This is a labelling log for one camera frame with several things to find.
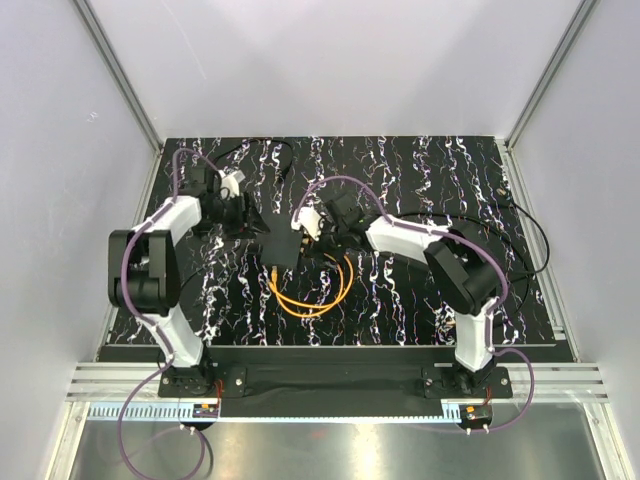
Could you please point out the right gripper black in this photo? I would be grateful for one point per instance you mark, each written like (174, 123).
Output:
(324, 227)

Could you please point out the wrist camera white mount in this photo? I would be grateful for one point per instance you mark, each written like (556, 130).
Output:
(308, 220)
(230, 184)

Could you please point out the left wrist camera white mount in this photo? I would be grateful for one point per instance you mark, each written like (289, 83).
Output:
(230, 184)

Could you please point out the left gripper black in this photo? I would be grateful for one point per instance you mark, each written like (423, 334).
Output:
(239, 225)

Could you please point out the black network switch box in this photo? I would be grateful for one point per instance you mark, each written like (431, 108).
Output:
(281, 245)

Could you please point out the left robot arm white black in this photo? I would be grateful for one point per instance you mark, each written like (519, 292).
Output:
(144, 276)

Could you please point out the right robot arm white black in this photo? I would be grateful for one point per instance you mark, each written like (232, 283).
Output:
(468, 278)

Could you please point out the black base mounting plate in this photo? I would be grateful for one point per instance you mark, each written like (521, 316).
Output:
(236, 372)

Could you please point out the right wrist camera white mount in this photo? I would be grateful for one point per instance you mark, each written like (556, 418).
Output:
(308, 220)

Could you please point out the aluminium frame rail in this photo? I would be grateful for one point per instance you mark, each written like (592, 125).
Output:
(554, 382)

